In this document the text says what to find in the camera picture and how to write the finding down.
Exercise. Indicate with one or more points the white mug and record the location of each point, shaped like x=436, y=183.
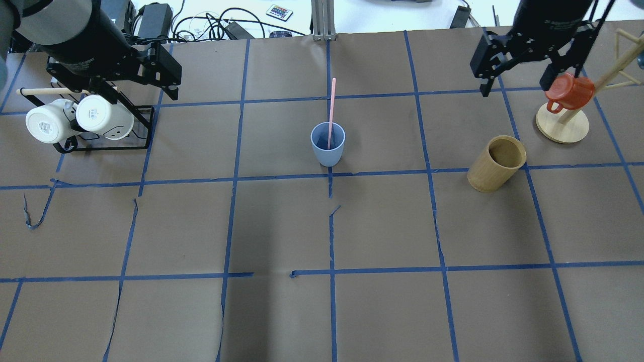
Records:
x=52, y=123
x=96, y=114

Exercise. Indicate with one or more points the bamboo cylinder holder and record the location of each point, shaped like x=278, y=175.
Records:
x=502, y=157

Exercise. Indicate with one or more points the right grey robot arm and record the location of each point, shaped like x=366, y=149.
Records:
x=560, y=11

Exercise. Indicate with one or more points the black box right edge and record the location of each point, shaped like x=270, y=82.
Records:
x=461, y=17

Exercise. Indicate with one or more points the round wooden stand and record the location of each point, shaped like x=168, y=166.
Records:
x=571, y=126

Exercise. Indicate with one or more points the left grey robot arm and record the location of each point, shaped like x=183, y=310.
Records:
x=41, y=21

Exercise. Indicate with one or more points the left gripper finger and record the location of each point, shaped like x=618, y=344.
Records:
x=160, y=69

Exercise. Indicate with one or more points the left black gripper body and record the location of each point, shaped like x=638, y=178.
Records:
x=84, y=49

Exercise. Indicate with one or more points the aluminium frame post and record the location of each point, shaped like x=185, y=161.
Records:
x=323, y=20

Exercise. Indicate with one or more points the black power adapter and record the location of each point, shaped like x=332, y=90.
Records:
x=154, y=21

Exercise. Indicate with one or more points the blue plastic cup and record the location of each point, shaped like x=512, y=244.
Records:
x=318, y=139

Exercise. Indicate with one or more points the pink chopstick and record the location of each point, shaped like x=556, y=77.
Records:
x=331, y=113

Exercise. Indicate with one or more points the white mug outer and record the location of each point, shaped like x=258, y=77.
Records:
x=52, y=123

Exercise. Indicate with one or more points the orange silicone funnel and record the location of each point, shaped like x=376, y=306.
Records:
x=568, y=92

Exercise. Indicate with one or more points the black wire mug rack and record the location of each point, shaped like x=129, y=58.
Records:
x=139, y=138

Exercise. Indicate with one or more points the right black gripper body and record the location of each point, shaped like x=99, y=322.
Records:
x=547, y=19

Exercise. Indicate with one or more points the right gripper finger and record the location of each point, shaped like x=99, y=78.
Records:
x=490, y=59
x=570, y=53

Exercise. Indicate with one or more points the small remote control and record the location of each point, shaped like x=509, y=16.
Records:
x=278, y=12

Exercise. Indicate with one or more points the white mug inner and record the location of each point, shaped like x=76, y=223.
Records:
x=96, y=114

